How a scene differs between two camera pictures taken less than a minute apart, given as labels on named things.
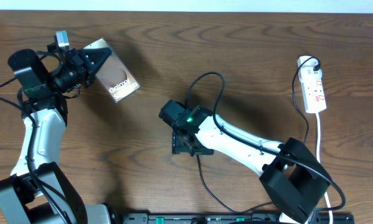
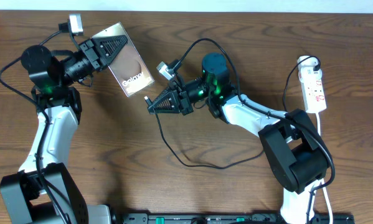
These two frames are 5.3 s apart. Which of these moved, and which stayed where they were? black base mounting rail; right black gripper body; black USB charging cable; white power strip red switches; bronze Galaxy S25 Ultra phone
Moved: right black gripper body; bronze Galaxy S25 Ultra phone; black USB charging cable
Stayed: black base mounting rail; white power strip red switches
